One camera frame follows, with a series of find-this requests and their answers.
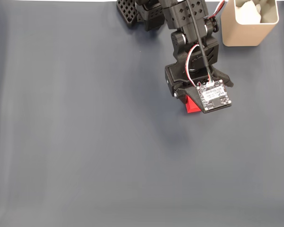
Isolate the red cube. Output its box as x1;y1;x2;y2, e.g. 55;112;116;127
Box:
185;94;202;114

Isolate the beige open box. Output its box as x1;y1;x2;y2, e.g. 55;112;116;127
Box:
220;0;280;47

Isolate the white crumpled paper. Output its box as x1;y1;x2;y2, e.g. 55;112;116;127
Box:
235;0;262;24

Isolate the blue-grey table mat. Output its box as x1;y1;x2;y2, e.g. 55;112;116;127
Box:
0;1;284;227

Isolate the red white servo cable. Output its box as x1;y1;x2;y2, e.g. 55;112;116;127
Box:
206;0;226;20
185;44;201;87

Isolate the camera circuit board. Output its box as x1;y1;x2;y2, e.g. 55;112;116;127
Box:
195;79;233;112

